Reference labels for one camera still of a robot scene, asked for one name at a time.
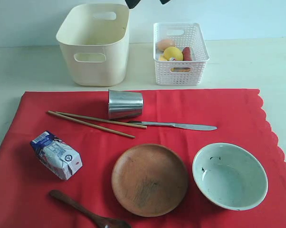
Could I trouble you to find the dark wooden spoon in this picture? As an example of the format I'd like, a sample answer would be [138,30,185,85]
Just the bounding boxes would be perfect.
[49,190,131,228]

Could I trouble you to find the cream plastic tub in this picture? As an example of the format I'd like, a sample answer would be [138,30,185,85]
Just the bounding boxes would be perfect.
[56,3,130,86]

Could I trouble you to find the white perforated plastic basket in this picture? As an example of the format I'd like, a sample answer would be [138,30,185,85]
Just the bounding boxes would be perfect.
[153,22,209,86]

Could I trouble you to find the yellow cheese wedge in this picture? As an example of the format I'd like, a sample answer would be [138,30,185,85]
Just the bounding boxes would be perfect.
[158,55,167,61]

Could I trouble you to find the orange breaded nugget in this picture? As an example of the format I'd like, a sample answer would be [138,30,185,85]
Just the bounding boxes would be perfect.
[172,67,191,73]

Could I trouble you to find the brown wooden plate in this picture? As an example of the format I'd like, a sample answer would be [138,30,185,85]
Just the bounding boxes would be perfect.
[111,143,189,218]

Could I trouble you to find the blue white milk carton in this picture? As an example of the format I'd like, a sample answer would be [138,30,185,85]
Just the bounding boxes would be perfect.
[30,131,83,181]

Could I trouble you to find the steel cup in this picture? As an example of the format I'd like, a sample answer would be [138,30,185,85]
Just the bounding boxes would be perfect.
[108,89,143,119]

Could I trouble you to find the pale green ceramic bowl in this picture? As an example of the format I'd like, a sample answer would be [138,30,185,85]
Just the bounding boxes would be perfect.
[192,142,268,211]

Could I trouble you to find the yellow lemon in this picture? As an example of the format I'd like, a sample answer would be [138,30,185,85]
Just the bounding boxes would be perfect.
[163,47,183,61]

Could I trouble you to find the red tablecloth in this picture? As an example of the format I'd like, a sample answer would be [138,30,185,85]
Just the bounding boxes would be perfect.
[0,89,286,228]

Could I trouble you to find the wooden chopstick lower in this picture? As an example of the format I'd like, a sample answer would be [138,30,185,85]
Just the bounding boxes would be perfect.
[47,111,135,139]

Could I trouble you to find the steel table knife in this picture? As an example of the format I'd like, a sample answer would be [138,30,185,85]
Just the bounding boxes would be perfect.
[128,121,217,131]

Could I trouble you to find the brown egg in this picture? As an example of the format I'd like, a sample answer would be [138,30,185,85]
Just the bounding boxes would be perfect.
[157,39,175,52]

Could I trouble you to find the wooden chopstick upper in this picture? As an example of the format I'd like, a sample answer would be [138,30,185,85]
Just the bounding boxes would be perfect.
[55,111,147,129]

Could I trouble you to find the red sausage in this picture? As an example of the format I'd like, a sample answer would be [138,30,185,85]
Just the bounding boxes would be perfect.
[182,47,192,61]

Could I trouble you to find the wooden chopstick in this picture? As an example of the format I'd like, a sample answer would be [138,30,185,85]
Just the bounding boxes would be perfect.
[47,111,135,139]
[55,111,147,129]

